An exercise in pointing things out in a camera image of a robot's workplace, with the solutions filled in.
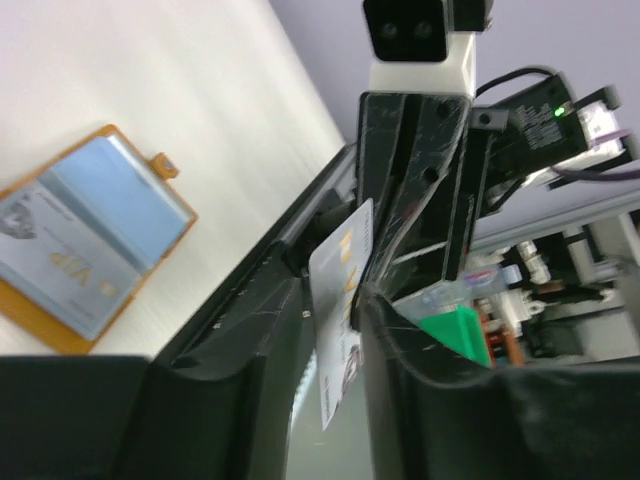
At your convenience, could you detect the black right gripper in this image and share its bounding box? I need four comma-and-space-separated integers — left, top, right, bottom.
356, 92, 495, 297

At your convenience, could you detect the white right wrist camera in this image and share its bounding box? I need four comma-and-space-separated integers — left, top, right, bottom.
363, 0, 493, 99

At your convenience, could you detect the silver VIP card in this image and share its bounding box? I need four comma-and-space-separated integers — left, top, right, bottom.
1, 181, 140, 340

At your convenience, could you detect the yellow leather card holder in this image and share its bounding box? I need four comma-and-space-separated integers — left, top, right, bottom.
1, 125, 198, 355

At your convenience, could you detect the green plastic block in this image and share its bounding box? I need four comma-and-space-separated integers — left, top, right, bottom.
418, 306, 492, 367

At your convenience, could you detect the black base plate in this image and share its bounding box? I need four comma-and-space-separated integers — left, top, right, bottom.
155, 144, 356, 364

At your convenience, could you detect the right aluminium frame post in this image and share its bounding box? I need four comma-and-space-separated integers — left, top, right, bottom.
470, 182, 639, 254

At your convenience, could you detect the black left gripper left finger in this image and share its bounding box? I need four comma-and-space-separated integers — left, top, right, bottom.
1, 259, 303, 479

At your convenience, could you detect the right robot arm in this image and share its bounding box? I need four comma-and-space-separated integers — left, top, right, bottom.
355, 72, 593, 298

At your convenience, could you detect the silver diamond card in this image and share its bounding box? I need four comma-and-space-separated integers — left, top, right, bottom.
309, 199, 373, 428

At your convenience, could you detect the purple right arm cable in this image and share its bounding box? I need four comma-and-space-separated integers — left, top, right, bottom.
549, 127, 640, 182

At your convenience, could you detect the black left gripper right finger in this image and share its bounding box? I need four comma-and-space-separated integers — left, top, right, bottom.
355, 285, 639, 479

